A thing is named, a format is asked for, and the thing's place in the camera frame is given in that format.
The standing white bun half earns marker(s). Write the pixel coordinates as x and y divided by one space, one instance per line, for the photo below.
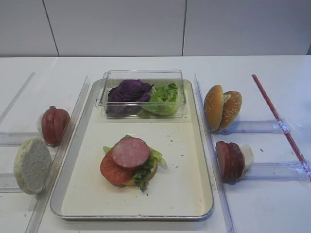
32 165

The clear far left rail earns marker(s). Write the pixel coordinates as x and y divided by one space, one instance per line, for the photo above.
16 96

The purple cabbage leaves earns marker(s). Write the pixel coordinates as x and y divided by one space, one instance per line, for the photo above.
127 91

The clear rail of tray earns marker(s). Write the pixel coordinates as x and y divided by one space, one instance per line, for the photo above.
44 196
214 162

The sausage patty slice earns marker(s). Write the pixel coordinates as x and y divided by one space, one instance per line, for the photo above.
130 152

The green lettuce in container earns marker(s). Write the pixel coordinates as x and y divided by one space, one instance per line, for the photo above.
163 100

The cream metal tray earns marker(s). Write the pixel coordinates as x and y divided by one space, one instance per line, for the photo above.
180 190

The clear rail left of tray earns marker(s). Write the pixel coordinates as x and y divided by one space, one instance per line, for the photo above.
44 196

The sesame bun top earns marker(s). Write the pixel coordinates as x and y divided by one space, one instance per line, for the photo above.
231 108

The red plastic strip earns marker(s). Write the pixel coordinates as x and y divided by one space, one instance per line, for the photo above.
279 119

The clear holder under bun half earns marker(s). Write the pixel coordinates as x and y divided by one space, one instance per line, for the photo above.
8 183

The standing sausage slices stack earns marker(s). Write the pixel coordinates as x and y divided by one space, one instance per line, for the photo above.
230 160

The clear rail right of tray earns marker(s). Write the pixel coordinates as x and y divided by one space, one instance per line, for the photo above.
214 162

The clear holder under buns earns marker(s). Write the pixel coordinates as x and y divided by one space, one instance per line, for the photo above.
254 127

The clear plastic container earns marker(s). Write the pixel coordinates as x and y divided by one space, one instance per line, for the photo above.
154 77

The lettuce leaf on sandwich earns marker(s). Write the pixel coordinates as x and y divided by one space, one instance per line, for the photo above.
154 156

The clear holder under tomato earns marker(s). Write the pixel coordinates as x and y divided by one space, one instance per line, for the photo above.
16 138

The white foam stopper block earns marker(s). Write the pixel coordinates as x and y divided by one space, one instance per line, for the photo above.
248 156

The bottom bun on tray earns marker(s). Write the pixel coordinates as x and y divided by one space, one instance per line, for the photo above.
141 176

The clear holder under sausage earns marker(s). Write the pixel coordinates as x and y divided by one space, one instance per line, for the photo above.
287 171

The standing tomato slices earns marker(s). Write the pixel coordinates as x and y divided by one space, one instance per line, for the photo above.
53 124

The tomato slice on sandwich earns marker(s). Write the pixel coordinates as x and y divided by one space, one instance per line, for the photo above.
112 172

